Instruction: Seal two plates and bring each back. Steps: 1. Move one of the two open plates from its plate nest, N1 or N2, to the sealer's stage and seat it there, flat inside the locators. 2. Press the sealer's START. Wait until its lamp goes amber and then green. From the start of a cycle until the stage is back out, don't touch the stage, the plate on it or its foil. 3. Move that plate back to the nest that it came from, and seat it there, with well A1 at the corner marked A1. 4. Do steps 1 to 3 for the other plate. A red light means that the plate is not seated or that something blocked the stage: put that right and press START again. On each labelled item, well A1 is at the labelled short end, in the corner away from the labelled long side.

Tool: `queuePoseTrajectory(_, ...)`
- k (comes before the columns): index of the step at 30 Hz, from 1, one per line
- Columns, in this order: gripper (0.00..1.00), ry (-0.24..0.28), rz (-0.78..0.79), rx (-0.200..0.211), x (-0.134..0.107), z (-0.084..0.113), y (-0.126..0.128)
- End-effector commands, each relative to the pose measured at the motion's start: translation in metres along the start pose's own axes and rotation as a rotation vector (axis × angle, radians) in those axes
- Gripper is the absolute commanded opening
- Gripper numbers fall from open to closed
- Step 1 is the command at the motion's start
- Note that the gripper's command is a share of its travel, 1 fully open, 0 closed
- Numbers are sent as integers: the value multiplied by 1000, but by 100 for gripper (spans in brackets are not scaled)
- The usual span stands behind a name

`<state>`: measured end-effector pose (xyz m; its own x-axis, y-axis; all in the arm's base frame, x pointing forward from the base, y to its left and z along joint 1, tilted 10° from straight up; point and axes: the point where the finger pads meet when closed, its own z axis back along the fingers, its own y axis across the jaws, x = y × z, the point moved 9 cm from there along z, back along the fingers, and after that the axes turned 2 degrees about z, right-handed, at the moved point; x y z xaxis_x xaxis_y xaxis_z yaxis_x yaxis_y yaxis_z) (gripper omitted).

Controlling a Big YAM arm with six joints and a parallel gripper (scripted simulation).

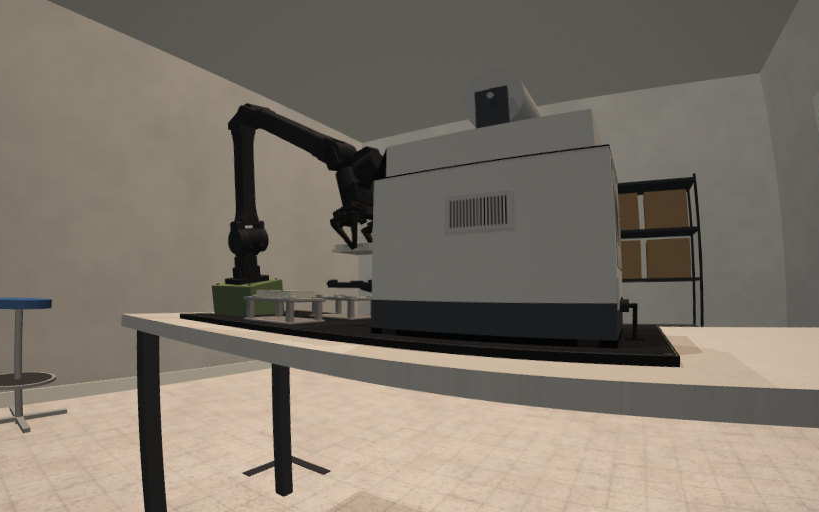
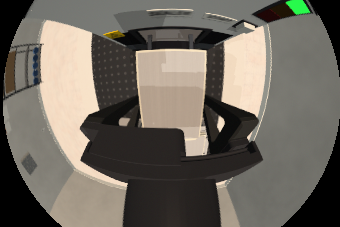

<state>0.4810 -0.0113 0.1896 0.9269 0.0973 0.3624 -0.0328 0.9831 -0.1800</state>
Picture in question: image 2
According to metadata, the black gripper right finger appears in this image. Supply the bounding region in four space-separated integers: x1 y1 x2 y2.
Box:
203 94 259 154

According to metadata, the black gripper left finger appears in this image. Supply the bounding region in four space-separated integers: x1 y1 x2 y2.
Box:
84 95 140 127

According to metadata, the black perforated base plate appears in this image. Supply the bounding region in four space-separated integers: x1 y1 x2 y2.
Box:
91 33 225 110

